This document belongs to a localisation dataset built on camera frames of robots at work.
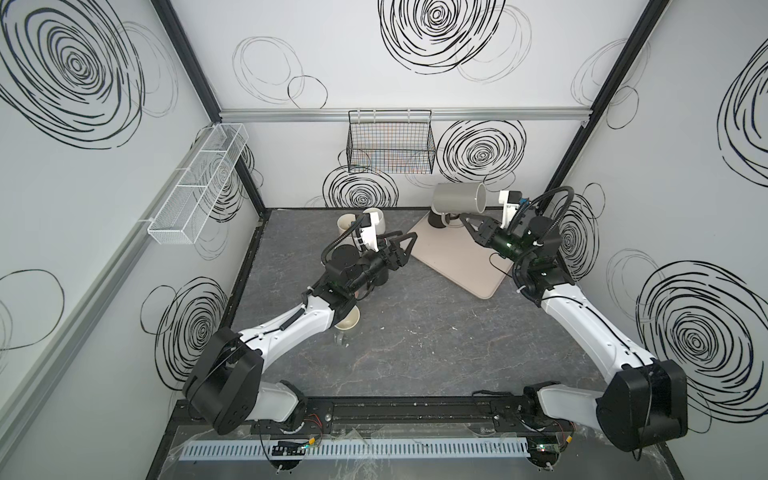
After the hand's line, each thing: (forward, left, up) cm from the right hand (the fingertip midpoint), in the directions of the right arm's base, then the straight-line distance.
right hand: (457, 217), depth 72 cm
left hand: (-4, +11, -2) cm, 12 cm away
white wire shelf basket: (-2, +67, +1) cm, 67 cm away
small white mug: (+28, -2, -32) cm, 42 cm away
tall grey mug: (-18, +30, -26) cm, 44 cm away
